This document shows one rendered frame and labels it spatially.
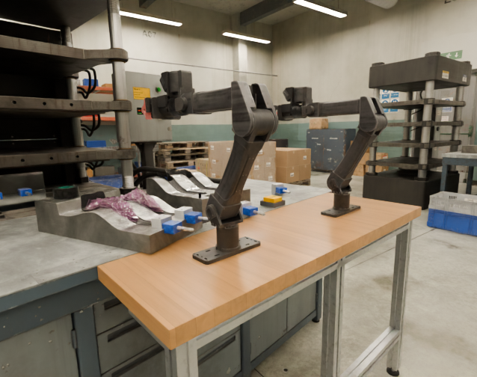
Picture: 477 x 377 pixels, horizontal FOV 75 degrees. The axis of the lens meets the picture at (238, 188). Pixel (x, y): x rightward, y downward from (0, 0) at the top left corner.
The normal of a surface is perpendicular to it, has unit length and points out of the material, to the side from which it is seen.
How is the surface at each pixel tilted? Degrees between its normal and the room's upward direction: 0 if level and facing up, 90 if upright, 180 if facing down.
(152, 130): 90
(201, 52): 90
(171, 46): 90
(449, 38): 90
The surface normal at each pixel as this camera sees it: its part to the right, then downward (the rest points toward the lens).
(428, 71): -0.80, 0.12
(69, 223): -0.44, 0.17
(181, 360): 0.67, 0.12
